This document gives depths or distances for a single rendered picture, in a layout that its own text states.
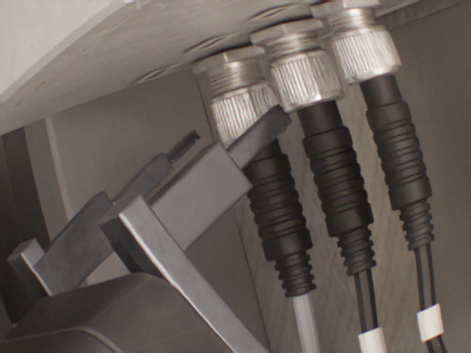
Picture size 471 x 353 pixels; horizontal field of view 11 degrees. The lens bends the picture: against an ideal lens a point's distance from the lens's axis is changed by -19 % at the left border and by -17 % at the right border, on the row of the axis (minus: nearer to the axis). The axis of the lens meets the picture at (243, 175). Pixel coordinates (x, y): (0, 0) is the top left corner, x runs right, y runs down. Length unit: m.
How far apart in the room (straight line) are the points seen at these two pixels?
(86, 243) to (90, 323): 0.07
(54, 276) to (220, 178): 0.06
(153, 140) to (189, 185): 0.14
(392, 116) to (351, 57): 0.02
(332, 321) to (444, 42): 0.13
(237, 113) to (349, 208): 0.05
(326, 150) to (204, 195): 0.03
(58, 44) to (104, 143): 0.23
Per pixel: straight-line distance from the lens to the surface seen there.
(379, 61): 0.60
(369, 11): 0.60
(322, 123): 0.63
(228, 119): 0.67
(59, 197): 0.76
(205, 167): 0.63
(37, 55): 0.55
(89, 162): 0.76
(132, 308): 0.60
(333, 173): 0.63
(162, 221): 0.62
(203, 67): 0.67
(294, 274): 0.67
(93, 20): 0.51
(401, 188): 0.60
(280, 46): 0.64
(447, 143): 0.65
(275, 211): 0.67
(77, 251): 0.67
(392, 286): 0.70
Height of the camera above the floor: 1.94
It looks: 40 degrees down
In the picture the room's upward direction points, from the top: 6 degrees clockwise
